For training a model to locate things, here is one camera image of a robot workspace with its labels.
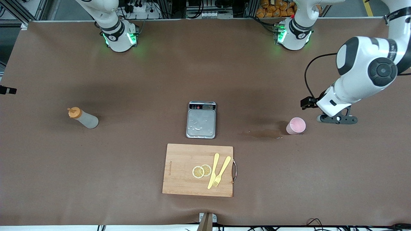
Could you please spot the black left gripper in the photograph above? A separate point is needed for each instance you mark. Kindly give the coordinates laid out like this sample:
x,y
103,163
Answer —
x,y
310,102

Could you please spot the pink plastic cup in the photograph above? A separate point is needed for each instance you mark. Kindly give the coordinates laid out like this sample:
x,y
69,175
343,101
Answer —
x,y
297,125

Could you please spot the clear sauce bottle orange cap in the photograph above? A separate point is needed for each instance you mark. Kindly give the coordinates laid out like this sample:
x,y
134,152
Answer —
x,y
88,120

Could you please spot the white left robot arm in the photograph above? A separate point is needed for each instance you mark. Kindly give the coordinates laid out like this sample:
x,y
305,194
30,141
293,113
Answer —
x,y
359,70

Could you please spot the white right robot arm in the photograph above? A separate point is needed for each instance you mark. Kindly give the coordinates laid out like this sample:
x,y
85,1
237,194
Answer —
x,y
118,40

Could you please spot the pile of orange items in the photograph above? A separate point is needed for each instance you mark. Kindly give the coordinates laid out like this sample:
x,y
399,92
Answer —
x,y
273,9

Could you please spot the yellow plastic fork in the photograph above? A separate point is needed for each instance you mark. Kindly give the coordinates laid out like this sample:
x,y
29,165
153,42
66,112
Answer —
x,y
224,165

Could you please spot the silver digital kitchen scale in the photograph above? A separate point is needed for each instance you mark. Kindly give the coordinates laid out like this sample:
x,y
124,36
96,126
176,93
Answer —
x,y
201,123

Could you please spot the yellow plastic knife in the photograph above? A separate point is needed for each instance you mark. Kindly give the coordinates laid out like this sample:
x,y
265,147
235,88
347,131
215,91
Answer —
x,y
214,168

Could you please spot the lemon slice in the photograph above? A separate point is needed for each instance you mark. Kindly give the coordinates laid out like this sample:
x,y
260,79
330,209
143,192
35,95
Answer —
x,y
198,172

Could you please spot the small white connector strip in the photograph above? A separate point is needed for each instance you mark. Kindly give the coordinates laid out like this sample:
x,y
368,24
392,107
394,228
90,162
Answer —
x,y
210,14

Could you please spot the wooden cutting board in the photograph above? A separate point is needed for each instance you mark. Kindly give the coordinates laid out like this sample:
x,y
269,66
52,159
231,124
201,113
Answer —
x,y
183,166

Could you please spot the white power strip with plugs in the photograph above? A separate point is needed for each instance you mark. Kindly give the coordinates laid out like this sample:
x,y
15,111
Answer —
x,y
141,8

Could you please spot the aluminium frame corner post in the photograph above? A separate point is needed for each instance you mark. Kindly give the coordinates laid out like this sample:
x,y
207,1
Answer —
x,y
386,20

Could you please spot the metal bracket with brown post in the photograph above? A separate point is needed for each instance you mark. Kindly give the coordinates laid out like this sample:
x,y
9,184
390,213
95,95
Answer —
x,y
207,223

